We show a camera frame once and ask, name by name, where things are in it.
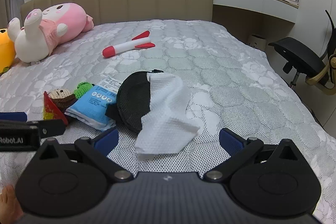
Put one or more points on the grey quilted bed mattress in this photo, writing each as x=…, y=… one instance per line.
x=225, y=77

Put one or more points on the white desk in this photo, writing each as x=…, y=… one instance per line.
x=249, y=1

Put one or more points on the white paper towel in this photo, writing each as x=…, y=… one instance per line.
x=168, y=113

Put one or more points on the red white rocket toy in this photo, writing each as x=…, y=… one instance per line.
x=126, y=46

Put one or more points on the brown crochet doll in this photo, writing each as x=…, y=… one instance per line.
x=61, y=99

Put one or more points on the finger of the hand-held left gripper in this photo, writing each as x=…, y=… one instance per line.
x=14, y=117

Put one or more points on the green crochet toy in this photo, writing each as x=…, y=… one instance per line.
x=82, y=90

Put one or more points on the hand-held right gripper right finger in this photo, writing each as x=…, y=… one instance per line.
x=232, y=144

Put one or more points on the black office chair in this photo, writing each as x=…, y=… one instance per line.
x=299, y=56

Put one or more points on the person's foot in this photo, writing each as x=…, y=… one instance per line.
x=9, y=205

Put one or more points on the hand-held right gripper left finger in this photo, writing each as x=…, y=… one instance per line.
x=106, y=142

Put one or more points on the blue wet wipes packet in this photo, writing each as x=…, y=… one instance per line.
x=92, y=106

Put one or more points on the yellow plush toy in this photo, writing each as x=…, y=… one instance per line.
x=5, y=50

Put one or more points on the white waste bin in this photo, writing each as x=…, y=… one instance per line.
x=256, y=43

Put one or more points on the pink white plush toy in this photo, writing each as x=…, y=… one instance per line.
x=65, y=19

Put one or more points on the black eye mask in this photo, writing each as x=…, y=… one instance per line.
x=132, y=100

